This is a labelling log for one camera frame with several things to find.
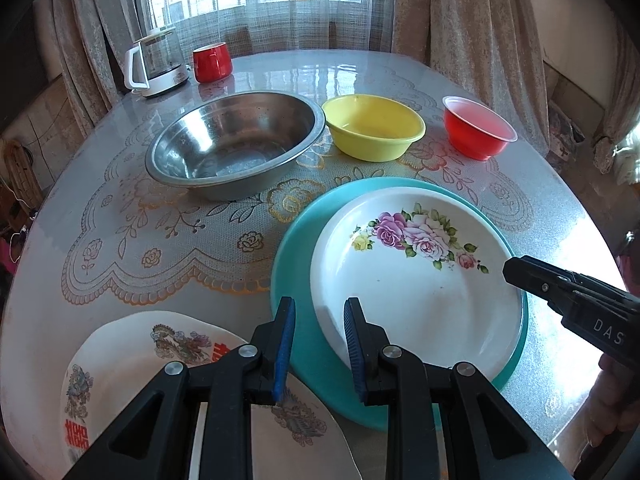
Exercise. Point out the yellow plastic bowl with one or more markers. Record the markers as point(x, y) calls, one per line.
point(372, 125)

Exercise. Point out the white sheer curtain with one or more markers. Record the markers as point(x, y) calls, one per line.
point(300, 25)

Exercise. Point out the wooden chair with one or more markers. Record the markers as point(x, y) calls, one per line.
point(237, 42)

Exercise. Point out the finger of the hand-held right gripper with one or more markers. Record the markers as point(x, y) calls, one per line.
point(535, 275)

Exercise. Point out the beige curtain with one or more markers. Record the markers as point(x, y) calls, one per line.
point(82, 35)
point(480, 30)

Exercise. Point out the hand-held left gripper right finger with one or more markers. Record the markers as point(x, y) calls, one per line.
point(354, 345)

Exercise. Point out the white floral plate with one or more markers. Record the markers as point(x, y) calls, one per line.
point(425, 290)

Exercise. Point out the gold lace tablecloth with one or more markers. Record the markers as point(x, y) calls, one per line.
point(200, 240)

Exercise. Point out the red plastic bowl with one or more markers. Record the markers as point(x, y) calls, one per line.
point(472, 127)

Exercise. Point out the stainless steel bowl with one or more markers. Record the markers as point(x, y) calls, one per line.
point(235, 145)

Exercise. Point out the white dragon print plate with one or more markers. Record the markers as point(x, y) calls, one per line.
point(130, 360)

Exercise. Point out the person's right hand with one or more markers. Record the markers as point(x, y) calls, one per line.
point(617, 400)

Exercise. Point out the teal plate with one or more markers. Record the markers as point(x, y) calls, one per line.
point(295, 280)

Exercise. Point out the woven wicker item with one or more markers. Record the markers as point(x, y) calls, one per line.
point(20, 175)

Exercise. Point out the red mug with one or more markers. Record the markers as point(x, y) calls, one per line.
point(212, 62)

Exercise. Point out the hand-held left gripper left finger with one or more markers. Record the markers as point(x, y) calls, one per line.
point(284, 345)

